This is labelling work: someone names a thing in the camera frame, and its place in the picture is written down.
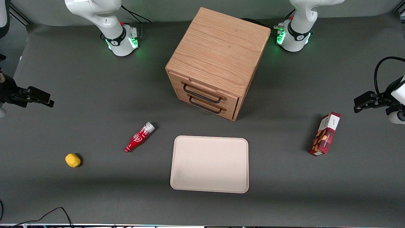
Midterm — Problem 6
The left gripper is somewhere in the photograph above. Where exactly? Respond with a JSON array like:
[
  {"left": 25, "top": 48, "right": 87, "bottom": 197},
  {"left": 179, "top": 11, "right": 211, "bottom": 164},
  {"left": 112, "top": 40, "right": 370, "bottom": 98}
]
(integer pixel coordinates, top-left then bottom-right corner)
[{"left": 354, "top": 75, "right": 405, "bottom": 113}]

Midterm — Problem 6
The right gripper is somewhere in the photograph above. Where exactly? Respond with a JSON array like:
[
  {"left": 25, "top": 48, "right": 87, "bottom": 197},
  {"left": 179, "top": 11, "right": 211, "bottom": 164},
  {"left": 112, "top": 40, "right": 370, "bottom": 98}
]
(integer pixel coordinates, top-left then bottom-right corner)
[{"left": 0, "top": 73, "right": 55, "bottom": 108}]

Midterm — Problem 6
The wooden drawer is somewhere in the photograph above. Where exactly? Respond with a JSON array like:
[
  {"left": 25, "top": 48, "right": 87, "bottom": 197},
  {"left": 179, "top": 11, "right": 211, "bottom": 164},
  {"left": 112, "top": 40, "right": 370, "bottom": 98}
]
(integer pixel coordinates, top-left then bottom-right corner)
[
  {"left": 168, "top": 71, "right": 240, "bottom": 110},
  {"left": 173, "top": 85, "right": 238, "bottom": 121}
]

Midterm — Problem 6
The black metal drawer handle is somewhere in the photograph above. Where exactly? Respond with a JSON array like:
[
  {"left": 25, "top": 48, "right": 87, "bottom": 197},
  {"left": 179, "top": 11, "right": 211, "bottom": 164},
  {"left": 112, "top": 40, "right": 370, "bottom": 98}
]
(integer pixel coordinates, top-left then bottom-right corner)
[
  {"left": 189, "top": 96, "right": 227, "bottom": 114},
  {"left": 181, "top": 81, "right": 227, "bottom": 104}
]

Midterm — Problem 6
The oak wooden drawer cabinet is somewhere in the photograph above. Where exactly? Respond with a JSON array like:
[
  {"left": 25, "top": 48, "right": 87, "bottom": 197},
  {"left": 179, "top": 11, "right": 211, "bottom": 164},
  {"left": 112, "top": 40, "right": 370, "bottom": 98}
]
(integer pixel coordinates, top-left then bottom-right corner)
[{"left": 165, "top": 7, "right": 271, "bottom": 122}]

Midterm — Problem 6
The red snack box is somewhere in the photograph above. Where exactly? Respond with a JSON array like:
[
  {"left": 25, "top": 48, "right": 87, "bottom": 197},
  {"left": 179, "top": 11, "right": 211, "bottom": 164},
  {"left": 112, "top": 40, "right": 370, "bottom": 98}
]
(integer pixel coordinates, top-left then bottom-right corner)
[{"left": 309, "top": 112, "right": 341, "bottom": 156}]

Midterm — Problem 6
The yellow lemon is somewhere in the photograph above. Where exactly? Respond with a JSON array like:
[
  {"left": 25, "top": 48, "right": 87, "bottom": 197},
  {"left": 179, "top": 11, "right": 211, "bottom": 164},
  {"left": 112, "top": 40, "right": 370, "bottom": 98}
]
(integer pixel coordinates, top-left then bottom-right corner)
[{"left": 65, "top": 153, "right": 81, "bottom": 168}]

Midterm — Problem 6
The red cola bottle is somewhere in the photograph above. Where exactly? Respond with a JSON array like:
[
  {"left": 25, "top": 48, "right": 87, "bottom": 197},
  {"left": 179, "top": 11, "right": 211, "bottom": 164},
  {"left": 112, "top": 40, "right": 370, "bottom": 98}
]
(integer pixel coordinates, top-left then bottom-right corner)
[{"left": 124, "top": 122, "right": 156, "bottom": 153}]

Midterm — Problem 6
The beige plastic tray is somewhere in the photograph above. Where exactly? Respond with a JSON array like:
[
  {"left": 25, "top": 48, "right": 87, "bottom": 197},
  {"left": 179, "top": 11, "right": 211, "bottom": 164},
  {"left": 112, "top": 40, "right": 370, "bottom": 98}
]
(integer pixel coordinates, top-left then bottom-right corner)
[{"left": 170, "top": 136, "right": 249, "bottom": 194}]

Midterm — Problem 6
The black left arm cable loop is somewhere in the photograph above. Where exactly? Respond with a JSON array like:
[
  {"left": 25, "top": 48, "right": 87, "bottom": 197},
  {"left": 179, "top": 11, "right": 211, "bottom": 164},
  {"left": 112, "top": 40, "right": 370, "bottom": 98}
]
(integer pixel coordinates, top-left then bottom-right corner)
[{"left": 374, "top": 56, "right": 405, "bottom": 96}]

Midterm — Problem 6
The black frame strut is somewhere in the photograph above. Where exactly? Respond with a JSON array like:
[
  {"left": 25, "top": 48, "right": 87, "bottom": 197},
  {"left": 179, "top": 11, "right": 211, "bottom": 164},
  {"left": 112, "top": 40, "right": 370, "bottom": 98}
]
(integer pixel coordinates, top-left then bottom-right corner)
[{"left": 9, "top": 4, "right": 33, "bottom": 26}]

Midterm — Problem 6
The black right arm base cable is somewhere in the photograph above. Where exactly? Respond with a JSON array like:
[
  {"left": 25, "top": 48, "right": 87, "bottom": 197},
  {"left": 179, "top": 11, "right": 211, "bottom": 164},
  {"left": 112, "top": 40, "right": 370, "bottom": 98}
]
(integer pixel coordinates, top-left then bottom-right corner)
[{"left": 121, "top": 4, "right": 152, "bottom": 38}]

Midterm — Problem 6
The black arm base cable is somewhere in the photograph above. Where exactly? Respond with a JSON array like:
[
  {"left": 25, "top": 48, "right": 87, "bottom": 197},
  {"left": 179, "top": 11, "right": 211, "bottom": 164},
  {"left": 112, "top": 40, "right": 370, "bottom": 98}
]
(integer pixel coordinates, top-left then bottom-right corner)
[
  {"left": 241, "top": 9, "right": 296, "bottom": 29},
  {"left": 121, "top": 4, "right": 152, "bottom": 38}
]

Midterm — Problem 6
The black left arm base cable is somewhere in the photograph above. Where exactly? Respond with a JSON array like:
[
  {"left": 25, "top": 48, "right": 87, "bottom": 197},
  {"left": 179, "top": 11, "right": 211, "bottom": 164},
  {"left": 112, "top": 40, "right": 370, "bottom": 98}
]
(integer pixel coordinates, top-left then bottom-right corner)
[{"left": 241, "top": 9, "right": 296, "bottom": 29}]

